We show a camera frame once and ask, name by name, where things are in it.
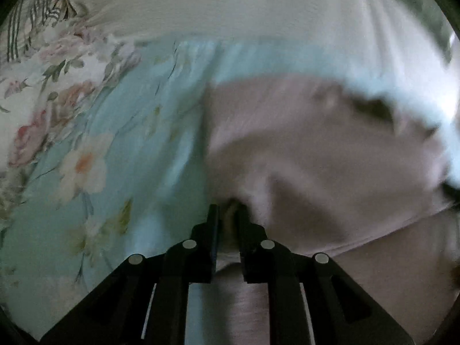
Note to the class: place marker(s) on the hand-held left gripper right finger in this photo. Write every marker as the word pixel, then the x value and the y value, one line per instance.
pixel 241 237

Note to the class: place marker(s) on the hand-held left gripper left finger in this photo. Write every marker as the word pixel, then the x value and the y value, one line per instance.
pixel 213 239

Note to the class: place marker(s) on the pale pink small garment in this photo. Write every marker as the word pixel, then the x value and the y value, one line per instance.
pixel 323 172

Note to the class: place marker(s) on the light blue floral bedsheet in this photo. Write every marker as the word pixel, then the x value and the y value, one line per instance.
pixel 118 143

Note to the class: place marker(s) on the white blanket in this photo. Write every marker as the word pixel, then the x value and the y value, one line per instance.
pixel 251 3

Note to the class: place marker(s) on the white floral pillow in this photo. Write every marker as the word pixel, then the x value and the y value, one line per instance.
pixel 43 64

